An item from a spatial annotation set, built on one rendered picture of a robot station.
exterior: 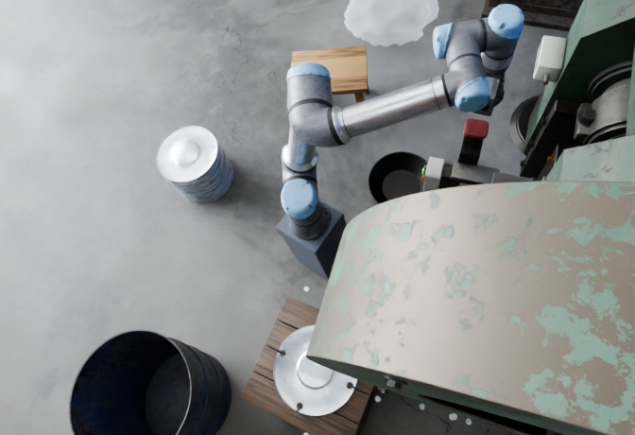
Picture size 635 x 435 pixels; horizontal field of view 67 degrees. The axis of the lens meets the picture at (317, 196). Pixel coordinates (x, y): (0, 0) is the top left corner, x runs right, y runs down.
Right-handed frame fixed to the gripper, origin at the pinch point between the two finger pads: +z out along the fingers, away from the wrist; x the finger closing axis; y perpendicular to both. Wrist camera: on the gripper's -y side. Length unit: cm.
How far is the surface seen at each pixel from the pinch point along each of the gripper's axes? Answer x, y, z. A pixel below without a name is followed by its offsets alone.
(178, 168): 120, -17, 60
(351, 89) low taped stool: 53, 34, 52
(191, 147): 118, -6, 59
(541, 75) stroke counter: -7, -21, -46
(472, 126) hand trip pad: 1.1, 0.0, 8.8
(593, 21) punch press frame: -11, -20, -59
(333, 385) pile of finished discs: 26, -83, 49
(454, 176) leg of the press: 2.9, -11.9, 20.5
